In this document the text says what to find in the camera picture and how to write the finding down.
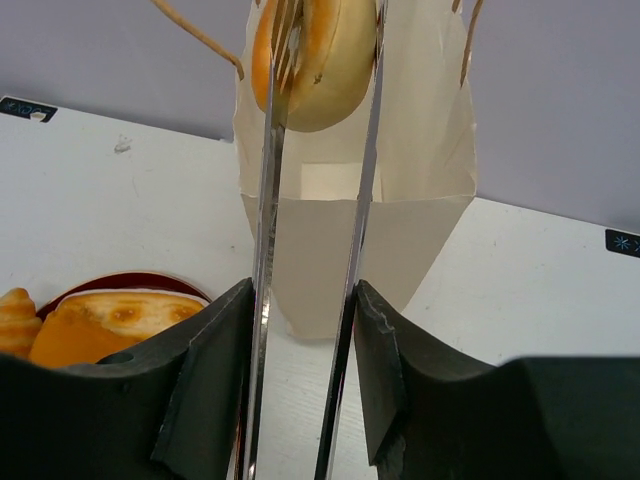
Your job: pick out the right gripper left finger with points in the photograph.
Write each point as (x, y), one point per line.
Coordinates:
(166, 408)

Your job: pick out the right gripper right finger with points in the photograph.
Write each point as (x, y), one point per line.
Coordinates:
(433, 412)

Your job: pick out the large orange bread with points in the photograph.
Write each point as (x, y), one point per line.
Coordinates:
(67, 338)

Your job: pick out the fake bagel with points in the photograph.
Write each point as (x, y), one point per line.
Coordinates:
(334, 64)

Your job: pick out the metal tongs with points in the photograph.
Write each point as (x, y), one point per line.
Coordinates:
(263, 91)

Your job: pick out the fake croissant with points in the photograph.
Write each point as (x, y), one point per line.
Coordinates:
(19, 324)

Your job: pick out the beige paper bag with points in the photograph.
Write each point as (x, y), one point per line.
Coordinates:
(425, 175)

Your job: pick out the long toasted baguette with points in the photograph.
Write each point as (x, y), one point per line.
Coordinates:
(137, 314)

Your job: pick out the dark red round plate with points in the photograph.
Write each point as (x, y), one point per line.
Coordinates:
(128, 280)

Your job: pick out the right blue table label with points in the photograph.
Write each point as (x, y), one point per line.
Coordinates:
(622, 243)

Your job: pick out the blue table label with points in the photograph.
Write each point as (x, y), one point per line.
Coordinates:
(27, 109)
(622, 243)

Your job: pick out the left blue table label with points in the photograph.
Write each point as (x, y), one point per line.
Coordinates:
(27, 109)

